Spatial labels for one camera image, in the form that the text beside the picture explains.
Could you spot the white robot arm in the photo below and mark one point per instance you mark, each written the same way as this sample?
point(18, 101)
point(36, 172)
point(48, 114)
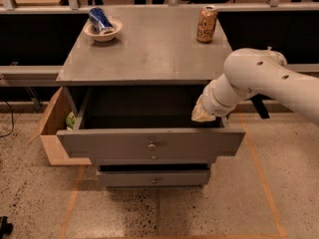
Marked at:
point(251, 72)

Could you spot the grey top drawer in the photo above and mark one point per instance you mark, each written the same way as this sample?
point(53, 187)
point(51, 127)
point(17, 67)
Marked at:
point(141, 121)

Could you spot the orange soda can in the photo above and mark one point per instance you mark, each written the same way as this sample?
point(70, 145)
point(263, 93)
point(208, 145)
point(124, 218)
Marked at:
point(206, 23)

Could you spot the blue soda can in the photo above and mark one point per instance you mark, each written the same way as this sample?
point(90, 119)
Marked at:
point(100, 22)

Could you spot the cardboard box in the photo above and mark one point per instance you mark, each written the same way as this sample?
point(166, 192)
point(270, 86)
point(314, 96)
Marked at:
point(52, 120)

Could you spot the white ceramic bowl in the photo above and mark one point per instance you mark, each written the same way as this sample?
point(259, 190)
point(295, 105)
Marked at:
point(90, 31)

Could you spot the black object on floor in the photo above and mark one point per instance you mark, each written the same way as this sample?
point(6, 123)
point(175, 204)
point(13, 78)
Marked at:
point(6, 228)

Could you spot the grey drawer cabinet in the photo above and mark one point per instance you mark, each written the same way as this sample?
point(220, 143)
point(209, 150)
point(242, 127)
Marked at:
point(133, 99)

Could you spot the grey middle drawer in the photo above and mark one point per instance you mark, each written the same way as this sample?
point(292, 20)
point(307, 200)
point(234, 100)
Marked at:
point(154, 159)

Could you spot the grey drawer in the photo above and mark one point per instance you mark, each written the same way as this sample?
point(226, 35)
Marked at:
point(154, 179)
point(141, 121)
point(154, 159)

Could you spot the green bag in box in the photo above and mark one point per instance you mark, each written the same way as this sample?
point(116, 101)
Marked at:
point(70, 120)

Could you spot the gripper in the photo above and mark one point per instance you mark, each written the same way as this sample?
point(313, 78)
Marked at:
point(209, 101)

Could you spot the grey bottom drawer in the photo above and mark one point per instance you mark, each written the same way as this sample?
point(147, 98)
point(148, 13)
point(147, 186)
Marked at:
point(154, 179)

